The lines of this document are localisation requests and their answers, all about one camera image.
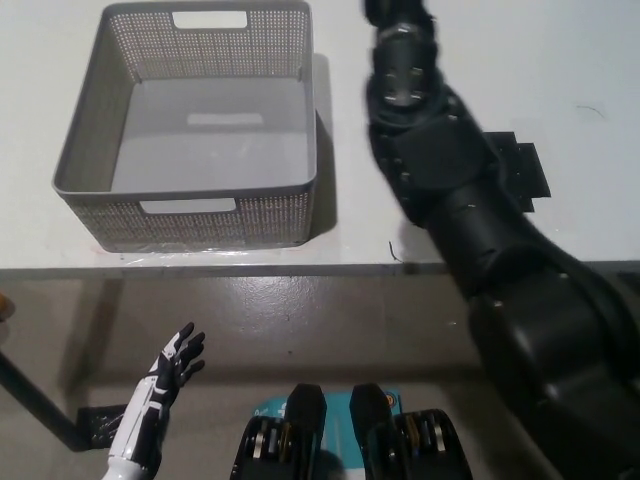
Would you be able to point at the grey perforated plastic basket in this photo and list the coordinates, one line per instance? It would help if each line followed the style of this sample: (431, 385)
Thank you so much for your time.
(200, 140)

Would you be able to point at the clear plastic tape strip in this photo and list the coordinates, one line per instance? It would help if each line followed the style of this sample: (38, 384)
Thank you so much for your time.
(200, 250)

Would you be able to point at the orange object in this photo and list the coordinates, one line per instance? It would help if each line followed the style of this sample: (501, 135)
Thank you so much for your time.
(5, 307)

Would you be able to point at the black tape patch on table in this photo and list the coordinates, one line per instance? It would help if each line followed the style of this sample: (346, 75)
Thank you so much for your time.
(525, 165)

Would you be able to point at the black floor tape patch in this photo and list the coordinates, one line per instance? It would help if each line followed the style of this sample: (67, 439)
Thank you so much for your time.
(100, 425)

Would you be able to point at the black table leg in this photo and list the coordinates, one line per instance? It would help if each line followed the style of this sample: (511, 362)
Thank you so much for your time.
(35, 395)

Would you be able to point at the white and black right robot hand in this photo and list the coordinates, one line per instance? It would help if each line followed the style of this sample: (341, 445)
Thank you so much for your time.
(400, 12)

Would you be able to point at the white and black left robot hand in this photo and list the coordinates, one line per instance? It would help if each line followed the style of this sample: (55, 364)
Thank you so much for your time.
(147, 405)

